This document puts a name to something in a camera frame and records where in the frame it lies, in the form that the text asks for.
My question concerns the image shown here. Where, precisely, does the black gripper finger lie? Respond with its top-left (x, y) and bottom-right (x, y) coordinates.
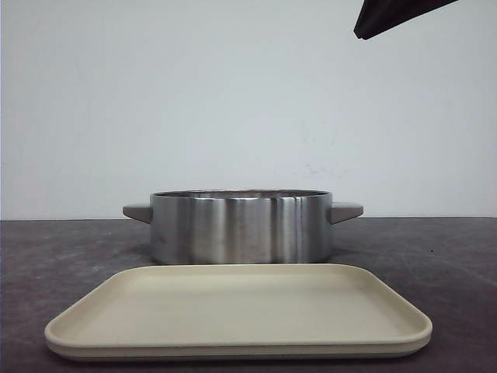
top-left (353, 0), bottom-right (454, 40)

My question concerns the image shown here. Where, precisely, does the stainless steel steamer pot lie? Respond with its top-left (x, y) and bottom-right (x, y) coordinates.
top-left (122, 190), bottom-right (363, 265)

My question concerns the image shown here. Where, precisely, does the beige rectangular tray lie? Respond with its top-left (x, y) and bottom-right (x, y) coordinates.
top-left (44, 264), bottom-right (433, 361)

